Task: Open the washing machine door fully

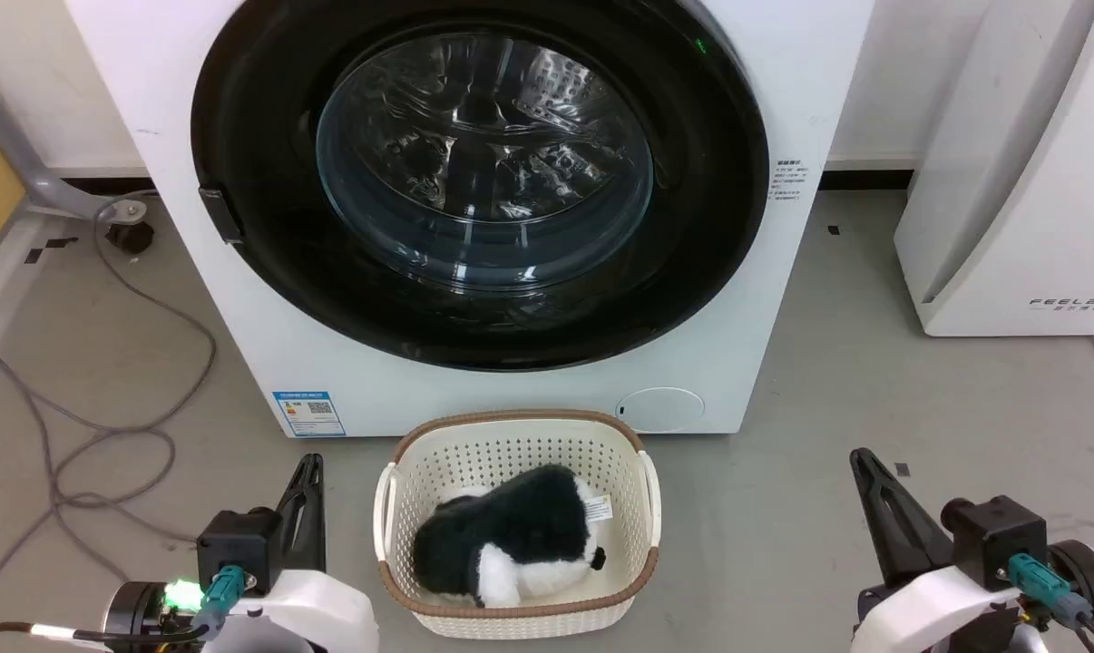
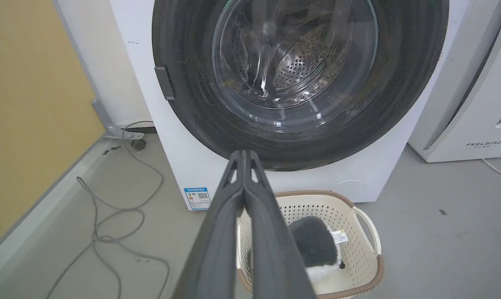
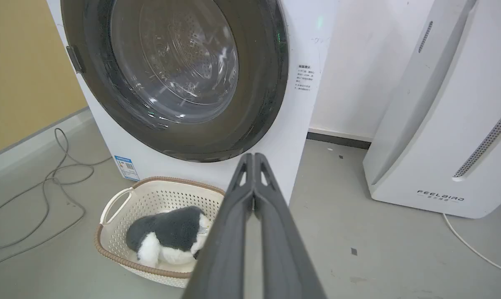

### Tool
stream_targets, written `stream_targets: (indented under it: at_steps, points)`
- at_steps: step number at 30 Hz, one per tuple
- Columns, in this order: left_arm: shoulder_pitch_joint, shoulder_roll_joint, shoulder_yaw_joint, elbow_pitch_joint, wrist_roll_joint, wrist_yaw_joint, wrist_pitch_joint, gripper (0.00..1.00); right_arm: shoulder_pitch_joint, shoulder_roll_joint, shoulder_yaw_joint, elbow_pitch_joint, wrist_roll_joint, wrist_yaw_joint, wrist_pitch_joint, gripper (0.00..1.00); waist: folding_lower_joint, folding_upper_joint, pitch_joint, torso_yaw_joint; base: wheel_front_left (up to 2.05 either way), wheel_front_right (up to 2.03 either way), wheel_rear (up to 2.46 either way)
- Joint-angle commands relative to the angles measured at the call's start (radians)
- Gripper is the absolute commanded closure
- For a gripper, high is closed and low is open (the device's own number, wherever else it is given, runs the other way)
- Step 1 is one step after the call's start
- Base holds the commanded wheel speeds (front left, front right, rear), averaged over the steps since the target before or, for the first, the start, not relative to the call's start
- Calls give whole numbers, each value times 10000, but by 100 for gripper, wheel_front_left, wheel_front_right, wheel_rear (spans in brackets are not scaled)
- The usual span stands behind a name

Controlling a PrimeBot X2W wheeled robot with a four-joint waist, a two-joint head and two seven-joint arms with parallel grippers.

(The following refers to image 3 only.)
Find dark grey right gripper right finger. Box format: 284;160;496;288
254;153;327;299

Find grey power cable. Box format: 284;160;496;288
0;128;112;272

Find white front-load washing machine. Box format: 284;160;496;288
46;0;341;206

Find cream plastic laundry basket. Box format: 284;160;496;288
94;176;226;288

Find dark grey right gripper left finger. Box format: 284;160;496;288
182;153;254;299

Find white air purifier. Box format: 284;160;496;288
363;0;501;219

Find blue energy label sticker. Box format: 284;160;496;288
114;155;140;181

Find grey and white plush toy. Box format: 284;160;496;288
125;206;212;268

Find white power cable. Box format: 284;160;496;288
442;194;501;273

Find dark round washing machine door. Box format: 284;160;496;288
61;0;289;163

